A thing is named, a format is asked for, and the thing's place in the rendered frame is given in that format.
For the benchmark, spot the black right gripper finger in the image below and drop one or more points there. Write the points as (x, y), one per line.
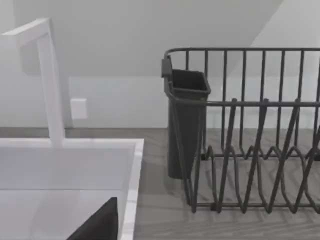
(102, 222)

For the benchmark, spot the white sink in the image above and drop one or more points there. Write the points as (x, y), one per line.
(62, 170)

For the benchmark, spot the dark grey utensil cup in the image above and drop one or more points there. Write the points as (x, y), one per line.
(186, 125)

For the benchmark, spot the tall white tap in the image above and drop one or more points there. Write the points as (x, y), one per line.
(50, 82)

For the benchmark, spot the white wall outlet plate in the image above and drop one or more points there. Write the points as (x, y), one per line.
(79, 108)

